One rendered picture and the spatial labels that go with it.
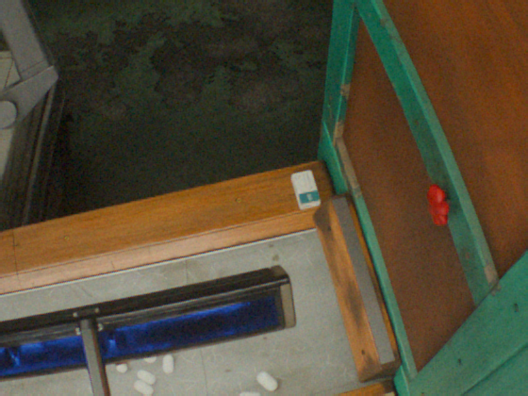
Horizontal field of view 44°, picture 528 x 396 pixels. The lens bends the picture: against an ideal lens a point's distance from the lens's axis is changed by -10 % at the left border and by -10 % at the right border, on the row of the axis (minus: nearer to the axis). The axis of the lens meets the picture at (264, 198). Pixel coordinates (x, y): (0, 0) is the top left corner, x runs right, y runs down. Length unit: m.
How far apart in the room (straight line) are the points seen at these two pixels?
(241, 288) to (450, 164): 0.27
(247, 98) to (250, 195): 1.06
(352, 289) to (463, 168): 0.44
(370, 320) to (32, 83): 0.62
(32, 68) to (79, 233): 0.34
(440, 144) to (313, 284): 0.54
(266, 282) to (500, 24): 0.41
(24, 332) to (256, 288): 0.28
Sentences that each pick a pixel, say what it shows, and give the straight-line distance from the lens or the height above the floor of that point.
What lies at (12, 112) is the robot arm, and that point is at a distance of 1.05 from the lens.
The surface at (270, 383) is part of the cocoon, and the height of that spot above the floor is 0.76.
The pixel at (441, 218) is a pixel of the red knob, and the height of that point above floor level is 1.25.
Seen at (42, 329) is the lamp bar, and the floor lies 1.11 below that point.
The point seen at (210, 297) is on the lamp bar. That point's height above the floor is 1.11.
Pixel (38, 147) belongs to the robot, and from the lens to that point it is 1.89.
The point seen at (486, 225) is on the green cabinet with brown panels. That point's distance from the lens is 0.68.
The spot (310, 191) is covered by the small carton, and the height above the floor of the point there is 0.79.
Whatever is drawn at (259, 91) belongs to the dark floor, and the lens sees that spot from 2.30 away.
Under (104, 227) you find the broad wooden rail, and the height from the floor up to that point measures 0.76.
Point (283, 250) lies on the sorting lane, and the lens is 1.23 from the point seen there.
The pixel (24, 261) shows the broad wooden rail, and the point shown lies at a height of 0.76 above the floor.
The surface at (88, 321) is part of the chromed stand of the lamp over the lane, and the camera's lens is 0.81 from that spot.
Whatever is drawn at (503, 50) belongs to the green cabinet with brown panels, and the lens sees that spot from 0.57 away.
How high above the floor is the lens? 1.87
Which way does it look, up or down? 63 degrees down
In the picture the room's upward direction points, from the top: straight up
